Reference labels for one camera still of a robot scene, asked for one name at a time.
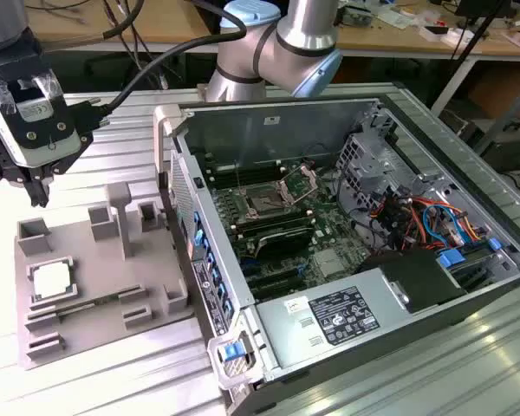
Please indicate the silver drive cage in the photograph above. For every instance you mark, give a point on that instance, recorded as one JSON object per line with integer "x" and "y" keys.
{"x": 364, "y": 167}

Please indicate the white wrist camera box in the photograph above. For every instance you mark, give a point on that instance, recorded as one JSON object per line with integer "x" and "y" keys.
{"x": 39, "y": 151}

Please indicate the small grey taped camera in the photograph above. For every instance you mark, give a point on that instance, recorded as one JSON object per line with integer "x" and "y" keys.
{"x": 34, "y": 110}

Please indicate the silver chipset heatsink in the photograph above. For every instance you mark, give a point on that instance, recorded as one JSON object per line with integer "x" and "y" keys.
{"x": 331, "y": 262}

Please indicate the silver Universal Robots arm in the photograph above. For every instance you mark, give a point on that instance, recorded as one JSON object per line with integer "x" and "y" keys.
{"x": 238, "y": 56}

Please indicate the black expansion slot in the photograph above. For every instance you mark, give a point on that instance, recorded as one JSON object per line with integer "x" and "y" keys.
{"x": 273, "y": 274}
{"x": 279, "y": 289}

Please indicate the white box with black inset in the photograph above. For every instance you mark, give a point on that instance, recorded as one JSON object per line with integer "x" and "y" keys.
{"x": 453, "y": 38}

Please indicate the small green circuit board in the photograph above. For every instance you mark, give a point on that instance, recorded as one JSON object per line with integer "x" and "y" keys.
{"x": 357, "y": 18}

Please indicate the silver power supply unit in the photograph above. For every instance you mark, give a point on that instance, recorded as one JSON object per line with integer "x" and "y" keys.
{"x": 286, "y": 338}

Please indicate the green RAM stick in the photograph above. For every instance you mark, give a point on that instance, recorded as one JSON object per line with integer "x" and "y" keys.
{"x": 95, "y": 300}

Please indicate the black RAM slot bank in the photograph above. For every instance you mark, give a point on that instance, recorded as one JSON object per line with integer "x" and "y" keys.
{"x": 273, "y": 219}
{"x": 242, "y": 173}

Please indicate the grey parts rack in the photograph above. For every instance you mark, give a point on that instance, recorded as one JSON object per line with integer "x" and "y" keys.
{"x": 91, "y": 260}

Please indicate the black box under desk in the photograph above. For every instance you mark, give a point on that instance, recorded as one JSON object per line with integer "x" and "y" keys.
{"x": 511, "y": 151}

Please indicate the silver square CPU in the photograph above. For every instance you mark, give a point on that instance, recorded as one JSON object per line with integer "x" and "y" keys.
{"x": 52, "y": 281}

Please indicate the black expansion card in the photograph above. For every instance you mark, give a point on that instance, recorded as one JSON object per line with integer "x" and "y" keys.
{"x": 286, "y": 242}

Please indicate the blue case latch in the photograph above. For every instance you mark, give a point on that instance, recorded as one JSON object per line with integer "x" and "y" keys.
{"x": 235, "y": 352}

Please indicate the green motherboard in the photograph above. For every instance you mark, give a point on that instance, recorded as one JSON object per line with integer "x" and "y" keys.
{"x": 329, "y": 234}

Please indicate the CPU socket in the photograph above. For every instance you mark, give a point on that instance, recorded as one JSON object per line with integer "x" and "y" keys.
{"x": 264, "y": 200}

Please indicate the open PC case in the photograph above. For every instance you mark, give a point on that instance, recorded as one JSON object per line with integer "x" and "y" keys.
{"x": 242, "y": 130}

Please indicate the black fan shroud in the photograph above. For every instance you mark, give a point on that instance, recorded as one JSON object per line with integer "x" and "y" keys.
{"x": 416, "y": 268}

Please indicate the small blue clip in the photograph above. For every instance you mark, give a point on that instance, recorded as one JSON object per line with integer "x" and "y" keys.
{"x": 494, "y": 245}

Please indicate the black monitor stand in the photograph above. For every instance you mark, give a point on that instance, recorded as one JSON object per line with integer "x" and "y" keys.
{"x": 472, "y": 8}

